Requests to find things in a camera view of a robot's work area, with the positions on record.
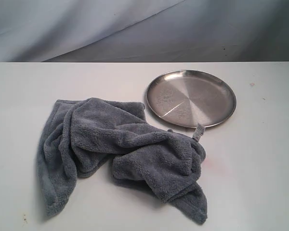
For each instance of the round stainless steel plate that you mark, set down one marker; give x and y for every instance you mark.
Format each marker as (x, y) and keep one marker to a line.
(188, 98)

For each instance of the white backdrop cloth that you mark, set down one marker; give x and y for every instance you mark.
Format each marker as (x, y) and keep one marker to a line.
(144, 30)

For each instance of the grey-blue fleece towel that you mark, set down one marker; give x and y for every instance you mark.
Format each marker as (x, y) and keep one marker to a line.
(80, 136)

